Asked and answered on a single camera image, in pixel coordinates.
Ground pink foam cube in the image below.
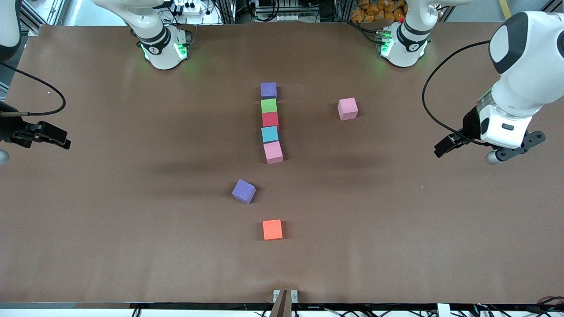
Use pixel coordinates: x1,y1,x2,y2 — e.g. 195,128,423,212
338,97,359,121
263,141,284,165

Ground bag of orange fruit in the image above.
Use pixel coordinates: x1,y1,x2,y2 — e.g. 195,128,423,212
351,0,407,23

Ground white power strip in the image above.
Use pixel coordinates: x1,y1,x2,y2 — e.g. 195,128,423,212
174,0,208,14

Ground orange foam cube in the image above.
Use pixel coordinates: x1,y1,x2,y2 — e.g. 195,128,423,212
263,219,283,241

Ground brown table mat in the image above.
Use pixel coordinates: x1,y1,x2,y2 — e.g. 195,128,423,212
0,21,564,305

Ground grey metal mounting bracket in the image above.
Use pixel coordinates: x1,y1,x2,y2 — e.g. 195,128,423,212
273,289,298,304

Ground brown camera mount bar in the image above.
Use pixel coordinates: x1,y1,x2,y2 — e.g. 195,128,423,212
270,289,293,317

